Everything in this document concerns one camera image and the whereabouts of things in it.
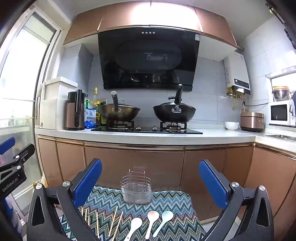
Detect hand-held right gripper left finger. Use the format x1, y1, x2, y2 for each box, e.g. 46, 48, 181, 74
26, 159, 102, 241

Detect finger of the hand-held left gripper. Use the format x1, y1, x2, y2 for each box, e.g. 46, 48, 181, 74
0, 137, 16, 155
11, 143, 36, 166

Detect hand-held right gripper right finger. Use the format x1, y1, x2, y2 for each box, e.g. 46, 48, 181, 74
198, 159, 275, 241

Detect light blue spoon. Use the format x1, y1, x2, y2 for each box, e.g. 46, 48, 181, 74
153, 210, 174, 237

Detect white spoon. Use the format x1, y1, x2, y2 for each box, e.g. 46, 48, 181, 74
124, 217, 141, 241

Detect cream spoon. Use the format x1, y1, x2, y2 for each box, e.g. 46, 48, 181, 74
145, 210, 159, 239

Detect zigzag patterned cloth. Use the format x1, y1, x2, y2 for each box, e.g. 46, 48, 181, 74
59, 185, 207, 241

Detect copper lower kitchen cabinets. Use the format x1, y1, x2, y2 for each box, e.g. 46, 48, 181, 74
37, 136, 296, 241

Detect white storage container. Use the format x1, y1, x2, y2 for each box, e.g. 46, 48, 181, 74
39, 76, 78, 130

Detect brown electric kettle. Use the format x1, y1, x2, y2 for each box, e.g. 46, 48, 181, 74
65, 89, 85, 131

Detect white bowl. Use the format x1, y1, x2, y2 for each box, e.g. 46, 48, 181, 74
225, 121, 240, 131

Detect blue seasoning bag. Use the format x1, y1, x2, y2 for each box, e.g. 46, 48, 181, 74
84, 108, 97, 129

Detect dark sauce bottle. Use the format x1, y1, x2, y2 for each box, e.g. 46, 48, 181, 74
97, 109, 107, 127

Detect brass wok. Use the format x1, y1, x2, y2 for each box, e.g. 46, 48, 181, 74
99, 91, 141, 121

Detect glass sliding door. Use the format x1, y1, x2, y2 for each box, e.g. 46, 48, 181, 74
0, 9, 62, 209

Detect black gas stove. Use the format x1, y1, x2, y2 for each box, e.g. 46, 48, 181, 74
91, 120, 203, 135

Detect black wok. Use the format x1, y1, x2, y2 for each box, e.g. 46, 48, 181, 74
153, 84, 196, 123

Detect steel sink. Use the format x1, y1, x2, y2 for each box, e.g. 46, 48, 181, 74
265, 133, 296, 142

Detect yellow cap oil bottle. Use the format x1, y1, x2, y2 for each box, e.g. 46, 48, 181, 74
92, 88, 100, 109

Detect brass wok lid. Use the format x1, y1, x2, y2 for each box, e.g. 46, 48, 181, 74
102, 98, 126, 106

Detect water heater pipes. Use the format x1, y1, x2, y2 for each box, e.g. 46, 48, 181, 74
227, 87, 246, 110

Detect black wok lid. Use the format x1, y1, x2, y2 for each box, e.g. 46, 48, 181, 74
161, 96, 189, 107

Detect white microwave oven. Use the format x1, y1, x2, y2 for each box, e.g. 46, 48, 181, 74
270, 100, 296, 127

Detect steel pot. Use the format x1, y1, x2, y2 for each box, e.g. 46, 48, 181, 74
272, 86, 292, 102

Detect white water heater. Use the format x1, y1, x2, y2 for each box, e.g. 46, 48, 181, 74
223, 52, 251, 95

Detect black range hood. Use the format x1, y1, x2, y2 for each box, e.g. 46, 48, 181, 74
97, 29, 200, 92

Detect black power cable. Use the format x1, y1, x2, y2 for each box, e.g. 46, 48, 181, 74
242, 98, 270, 107

